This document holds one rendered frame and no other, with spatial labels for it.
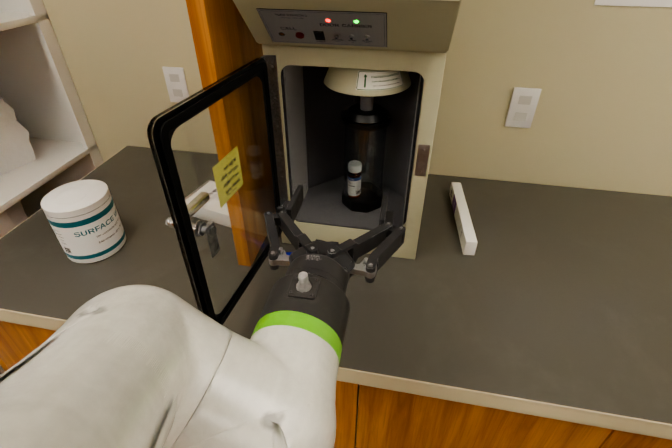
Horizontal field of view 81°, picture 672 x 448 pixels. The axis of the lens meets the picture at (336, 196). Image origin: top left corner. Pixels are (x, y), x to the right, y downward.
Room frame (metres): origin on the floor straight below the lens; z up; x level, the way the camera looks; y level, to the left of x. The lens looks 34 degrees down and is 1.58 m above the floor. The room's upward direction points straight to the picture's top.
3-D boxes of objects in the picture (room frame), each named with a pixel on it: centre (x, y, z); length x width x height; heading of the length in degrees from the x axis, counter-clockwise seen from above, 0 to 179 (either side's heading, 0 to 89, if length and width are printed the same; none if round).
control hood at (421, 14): (0.65, -0.01, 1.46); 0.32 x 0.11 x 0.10; 79
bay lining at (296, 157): (0.82, -0.05, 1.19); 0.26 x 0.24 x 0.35; 79
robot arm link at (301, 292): (0.28, 0.03, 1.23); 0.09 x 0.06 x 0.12; 79
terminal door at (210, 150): (0.57, 0.17, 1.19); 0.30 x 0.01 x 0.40; 162
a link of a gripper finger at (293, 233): (0.42, 0.05, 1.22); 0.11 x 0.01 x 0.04; 31
